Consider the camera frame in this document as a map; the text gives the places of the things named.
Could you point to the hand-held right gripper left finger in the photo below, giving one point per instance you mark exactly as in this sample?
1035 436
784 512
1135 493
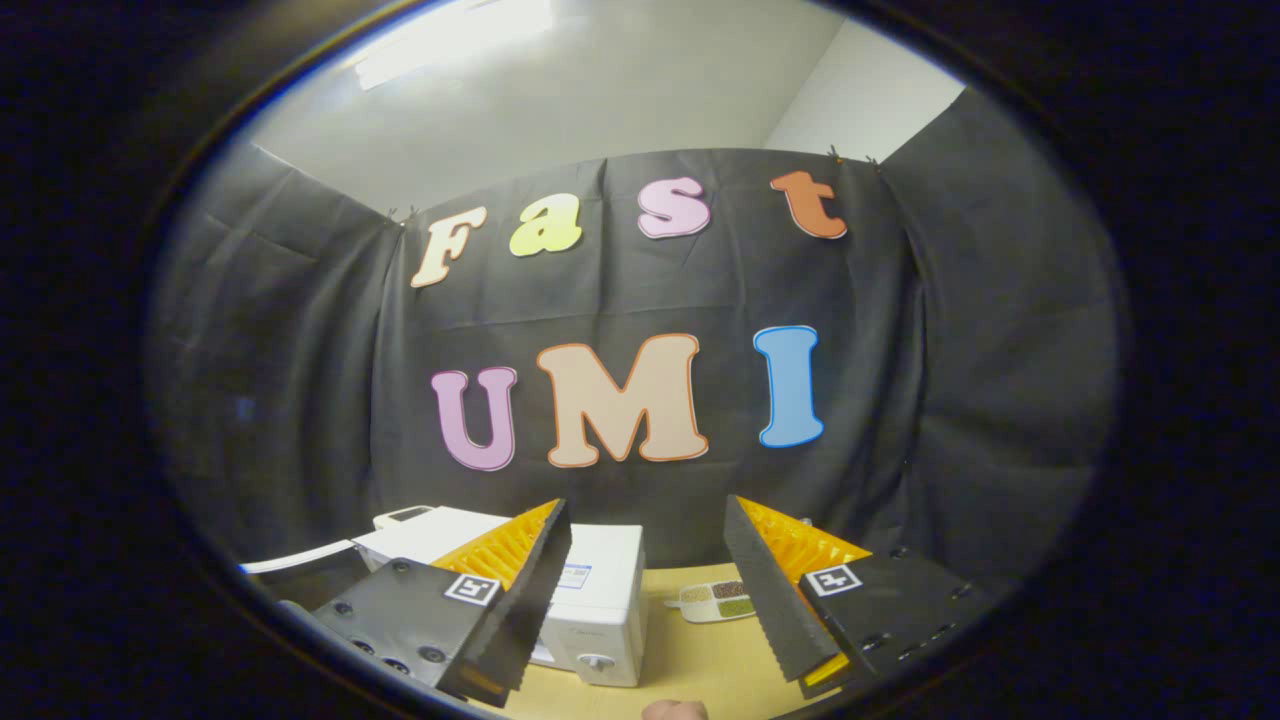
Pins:
520 620

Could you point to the white microwave oven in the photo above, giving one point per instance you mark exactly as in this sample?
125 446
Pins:
600 600

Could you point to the white divided seasoning dish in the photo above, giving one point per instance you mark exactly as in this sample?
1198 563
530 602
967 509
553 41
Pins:
710 603

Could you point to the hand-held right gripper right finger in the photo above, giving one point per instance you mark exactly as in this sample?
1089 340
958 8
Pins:
775 610

